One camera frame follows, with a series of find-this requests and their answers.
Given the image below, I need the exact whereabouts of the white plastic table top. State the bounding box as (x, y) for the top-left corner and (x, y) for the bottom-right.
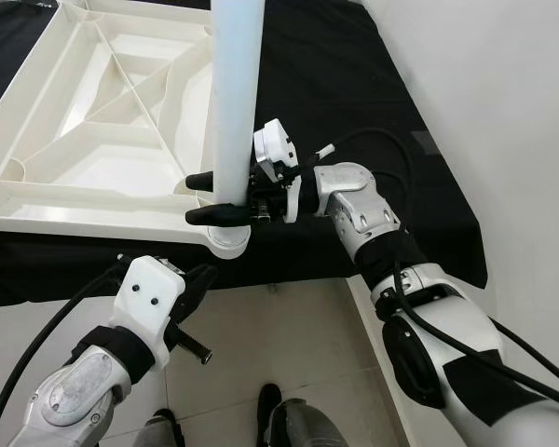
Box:
(0, 0), (257, 260)

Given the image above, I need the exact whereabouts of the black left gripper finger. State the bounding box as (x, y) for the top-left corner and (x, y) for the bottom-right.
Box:
(182, 264), (220, 313)

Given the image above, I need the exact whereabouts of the grey tape patch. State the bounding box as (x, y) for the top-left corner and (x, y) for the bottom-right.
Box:
(415, 133), (439, 155)

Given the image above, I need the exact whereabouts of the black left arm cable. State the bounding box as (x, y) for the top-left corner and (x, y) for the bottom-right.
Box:
(0, 256), (131, 447)

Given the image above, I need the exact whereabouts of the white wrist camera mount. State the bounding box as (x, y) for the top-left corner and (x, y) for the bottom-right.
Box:
(107, 256), (189, 364)
(252, 118), (304, 224)

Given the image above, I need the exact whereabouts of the grey robot left leg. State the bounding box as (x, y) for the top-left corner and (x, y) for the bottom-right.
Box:
(130, 410), (185, 447)

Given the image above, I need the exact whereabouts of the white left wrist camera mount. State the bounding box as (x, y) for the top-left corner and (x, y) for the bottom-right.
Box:
(107, 256), (189, 364)

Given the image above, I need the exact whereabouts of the grey robot leg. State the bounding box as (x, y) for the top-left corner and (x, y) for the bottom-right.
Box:
(256, 384), (350, 447)
(130, 410), (185, 447)

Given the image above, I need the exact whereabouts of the white plastic table leg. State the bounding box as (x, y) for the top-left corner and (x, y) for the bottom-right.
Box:
(208, 0), (268, 224)

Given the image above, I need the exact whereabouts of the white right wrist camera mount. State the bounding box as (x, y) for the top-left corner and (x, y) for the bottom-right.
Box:
(252, 118), (304, 224)

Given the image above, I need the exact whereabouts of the grey robot right leg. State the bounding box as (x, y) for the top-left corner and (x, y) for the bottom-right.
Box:
(256, 384), (350, 447)

